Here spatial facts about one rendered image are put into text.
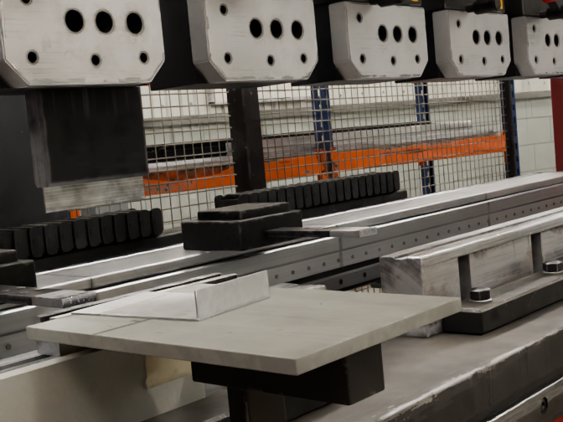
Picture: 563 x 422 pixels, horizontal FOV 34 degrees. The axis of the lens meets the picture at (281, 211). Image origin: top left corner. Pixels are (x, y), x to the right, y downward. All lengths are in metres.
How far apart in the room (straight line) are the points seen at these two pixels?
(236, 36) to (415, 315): 0.33
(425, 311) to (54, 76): 0.31
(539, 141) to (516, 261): 6.71
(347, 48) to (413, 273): 0.28
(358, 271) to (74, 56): 0.80
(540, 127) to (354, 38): 7.05
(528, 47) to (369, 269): 0.41
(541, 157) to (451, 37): 6.88
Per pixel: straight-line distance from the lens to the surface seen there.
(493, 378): 0.98
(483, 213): 1.74
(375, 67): 0.99
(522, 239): 1.30
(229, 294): 0.67
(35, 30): 0.70
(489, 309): 1.10
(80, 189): 0.76
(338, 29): 0.97
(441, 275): 1.12
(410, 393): 0.88
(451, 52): 1.12
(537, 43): 1.33
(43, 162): 0.74
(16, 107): 1.34
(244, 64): 0.84
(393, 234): 1.49
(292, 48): 0.89
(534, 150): 7.93
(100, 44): 0.73
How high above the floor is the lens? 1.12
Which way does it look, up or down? 5 degrees down
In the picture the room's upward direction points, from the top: 5 degrees counter-clockwise
